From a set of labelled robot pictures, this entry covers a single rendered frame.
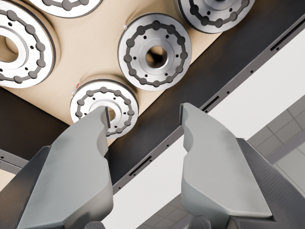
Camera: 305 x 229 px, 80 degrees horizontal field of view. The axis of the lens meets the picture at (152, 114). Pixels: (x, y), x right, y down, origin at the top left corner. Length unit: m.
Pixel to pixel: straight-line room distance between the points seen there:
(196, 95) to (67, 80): 0.19
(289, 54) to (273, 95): 0.11
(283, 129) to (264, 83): 1.41
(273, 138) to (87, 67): 1.83
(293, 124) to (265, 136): 0.26
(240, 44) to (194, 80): 0.07
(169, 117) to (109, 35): 0.14
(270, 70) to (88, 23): 0.45
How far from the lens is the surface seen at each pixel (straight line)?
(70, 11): 0.25
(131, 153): 0.29
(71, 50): 0.29
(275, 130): 1.92
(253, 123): 0.64
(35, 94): 0.33
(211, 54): 0.29
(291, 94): 0.66
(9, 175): 0.46
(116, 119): 0.29
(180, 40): 0.27
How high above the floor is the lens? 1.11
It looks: 58 degrees down
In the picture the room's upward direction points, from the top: 163 degrees clockwise
